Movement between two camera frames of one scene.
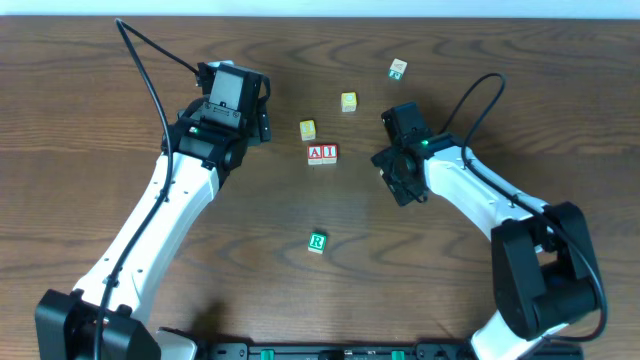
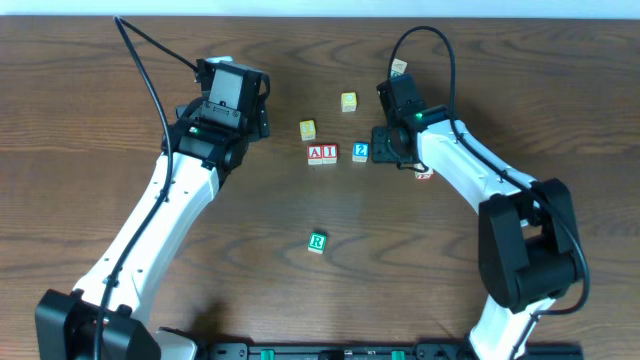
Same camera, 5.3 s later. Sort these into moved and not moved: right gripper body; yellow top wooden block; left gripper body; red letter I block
Moved: right gripper body
Not moved: left gripper body; yellow top wooden block; red letter I block
